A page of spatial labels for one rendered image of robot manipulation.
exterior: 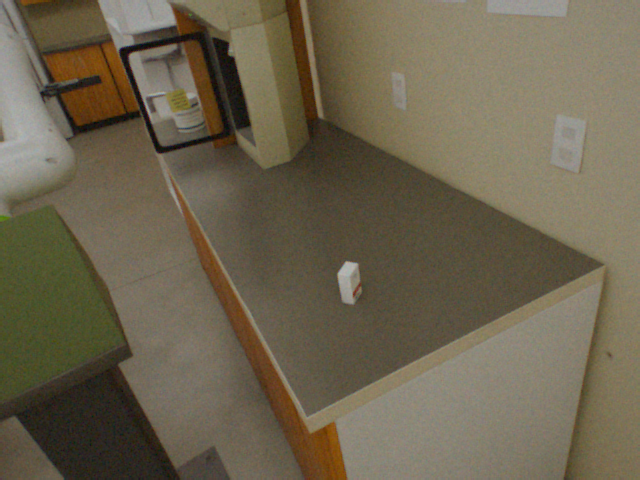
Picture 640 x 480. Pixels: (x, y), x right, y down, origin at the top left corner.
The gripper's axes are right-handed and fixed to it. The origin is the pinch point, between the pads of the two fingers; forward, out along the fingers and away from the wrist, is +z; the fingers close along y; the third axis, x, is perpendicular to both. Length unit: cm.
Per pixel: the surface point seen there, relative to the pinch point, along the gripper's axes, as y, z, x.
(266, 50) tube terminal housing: -39, 54, -2
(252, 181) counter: -45, 37, 37
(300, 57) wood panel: -2, 80, 10
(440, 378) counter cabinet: -142, 41, 45
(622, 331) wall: -146, 87, 55
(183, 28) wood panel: -1.6, 36.6, -10.3
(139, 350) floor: 14, -28, 130
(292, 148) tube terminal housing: -36, 57, 33
